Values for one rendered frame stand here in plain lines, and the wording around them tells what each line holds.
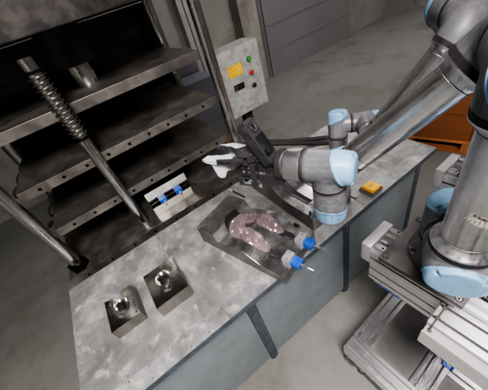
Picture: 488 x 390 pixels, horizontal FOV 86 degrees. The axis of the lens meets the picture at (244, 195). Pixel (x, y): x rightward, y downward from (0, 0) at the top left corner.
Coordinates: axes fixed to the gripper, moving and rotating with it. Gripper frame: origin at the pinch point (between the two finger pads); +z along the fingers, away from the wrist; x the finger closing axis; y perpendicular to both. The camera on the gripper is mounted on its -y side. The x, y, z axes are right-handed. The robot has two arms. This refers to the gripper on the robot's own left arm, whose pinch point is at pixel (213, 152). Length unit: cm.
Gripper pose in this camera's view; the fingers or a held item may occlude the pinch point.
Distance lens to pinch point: 70.6
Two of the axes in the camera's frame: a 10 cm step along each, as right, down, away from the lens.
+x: 4.6, -5.6, 6.8
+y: 1.9, 8.2, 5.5
